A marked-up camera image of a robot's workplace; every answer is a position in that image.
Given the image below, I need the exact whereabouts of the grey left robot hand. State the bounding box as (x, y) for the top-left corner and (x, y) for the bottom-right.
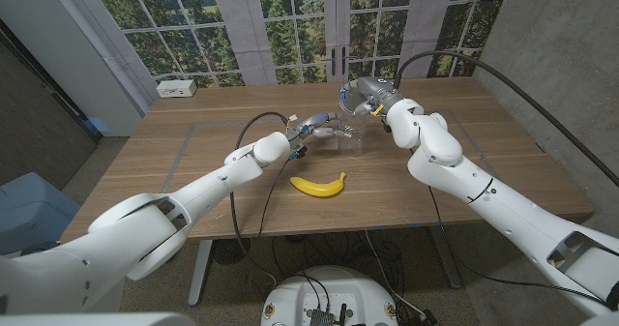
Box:
(287, 111), (354, 148)

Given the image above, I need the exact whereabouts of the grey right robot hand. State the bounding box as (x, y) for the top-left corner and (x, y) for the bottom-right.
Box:
(338, 76), (405, 117)

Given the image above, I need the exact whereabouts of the silver jar lid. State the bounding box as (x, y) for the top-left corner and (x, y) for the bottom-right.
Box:
(339, 82), (369, 117)

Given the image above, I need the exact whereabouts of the clear glass jar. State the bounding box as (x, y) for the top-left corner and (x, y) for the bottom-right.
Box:
(336, 115), (368, 157)

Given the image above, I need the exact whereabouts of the yellow toy banana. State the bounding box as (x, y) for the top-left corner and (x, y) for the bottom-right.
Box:
(289, 171), (347, 198)

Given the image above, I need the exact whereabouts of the printed window backdrop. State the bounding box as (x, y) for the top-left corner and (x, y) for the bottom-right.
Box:
(42, 0), (514, 117)

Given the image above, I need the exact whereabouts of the white power outlet box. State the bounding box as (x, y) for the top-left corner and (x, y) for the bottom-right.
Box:
(155, 78), (198, 99)

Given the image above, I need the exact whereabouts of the black round fan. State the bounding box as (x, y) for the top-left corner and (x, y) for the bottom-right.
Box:
(211, 238), (251, 265)

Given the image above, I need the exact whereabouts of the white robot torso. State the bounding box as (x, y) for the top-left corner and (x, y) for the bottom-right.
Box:
(259, 266), (401, 326)

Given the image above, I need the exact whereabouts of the grey table leg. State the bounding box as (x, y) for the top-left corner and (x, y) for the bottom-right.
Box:
(427, 223), (465, 290)

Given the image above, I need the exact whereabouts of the white table leg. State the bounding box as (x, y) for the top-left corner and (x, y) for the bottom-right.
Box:
(187, 239), (214, 308)

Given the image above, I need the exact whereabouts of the black torso electronics module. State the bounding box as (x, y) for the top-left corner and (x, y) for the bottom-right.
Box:
(308, 308), (336, 326)

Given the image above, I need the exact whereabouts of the blue-grey storage bin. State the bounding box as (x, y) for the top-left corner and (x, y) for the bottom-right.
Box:
(0, 171), (81, 255)

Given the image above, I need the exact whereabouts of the blue and black foot pedal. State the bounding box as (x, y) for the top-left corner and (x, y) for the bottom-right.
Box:
(18, 240), (62, 257)

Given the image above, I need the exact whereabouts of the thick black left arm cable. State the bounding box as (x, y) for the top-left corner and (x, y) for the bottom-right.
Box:
(229, 111), (299, 288)

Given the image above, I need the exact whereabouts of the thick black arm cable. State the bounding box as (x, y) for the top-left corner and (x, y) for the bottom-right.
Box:
(394, 49), (619, 190)
(229, 111), (299, 288)

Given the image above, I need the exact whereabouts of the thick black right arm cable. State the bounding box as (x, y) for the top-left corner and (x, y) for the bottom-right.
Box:
(394, 49), (619, 190)

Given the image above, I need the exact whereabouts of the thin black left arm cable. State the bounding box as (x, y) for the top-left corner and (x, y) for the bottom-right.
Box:
(258, 159), (290, 240)

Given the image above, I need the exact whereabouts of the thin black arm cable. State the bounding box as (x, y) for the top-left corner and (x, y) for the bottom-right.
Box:
(427, 184), (610, 308)
(258, 159), (290, 240)

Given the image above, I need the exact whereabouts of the white floor cable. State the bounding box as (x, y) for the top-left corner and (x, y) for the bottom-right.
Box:
(365, 230), (427, 317)

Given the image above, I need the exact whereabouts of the black cable on torso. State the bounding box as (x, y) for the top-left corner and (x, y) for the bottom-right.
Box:
(288, 271), (331, 312)

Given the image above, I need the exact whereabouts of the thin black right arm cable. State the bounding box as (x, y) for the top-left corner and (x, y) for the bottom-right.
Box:
(427, 184), (610, 308)

